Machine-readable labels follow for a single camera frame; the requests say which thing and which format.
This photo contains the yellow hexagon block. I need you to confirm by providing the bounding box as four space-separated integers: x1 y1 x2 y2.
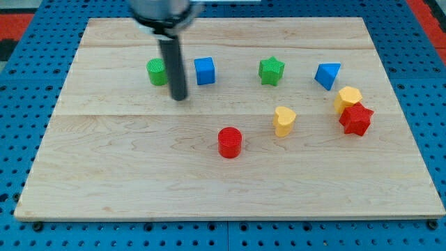
333 86 362 114

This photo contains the green star block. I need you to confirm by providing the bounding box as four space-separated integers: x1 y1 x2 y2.
258 56 285 86

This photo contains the red star block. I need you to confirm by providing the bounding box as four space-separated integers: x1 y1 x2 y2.
339 102 374 137

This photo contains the green cylinder block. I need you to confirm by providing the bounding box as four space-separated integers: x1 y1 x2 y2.
146 58 168 86

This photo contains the yellow heart block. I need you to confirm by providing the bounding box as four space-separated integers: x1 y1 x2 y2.
272 106 297 137

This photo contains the red cylinder block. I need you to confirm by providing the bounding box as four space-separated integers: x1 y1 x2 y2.
217 127 243 158

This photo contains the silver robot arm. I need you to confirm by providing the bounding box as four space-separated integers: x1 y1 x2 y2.
128 0 203 101

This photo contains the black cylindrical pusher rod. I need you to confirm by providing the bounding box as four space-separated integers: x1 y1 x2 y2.
158 36 188 101

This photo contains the blue cube block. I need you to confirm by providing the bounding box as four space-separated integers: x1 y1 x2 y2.
194 57 215 85

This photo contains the wooden board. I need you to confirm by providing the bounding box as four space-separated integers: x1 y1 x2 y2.
14 17 445 222

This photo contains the blue triangle block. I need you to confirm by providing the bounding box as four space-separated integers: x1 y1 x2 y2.
314 63 341 91

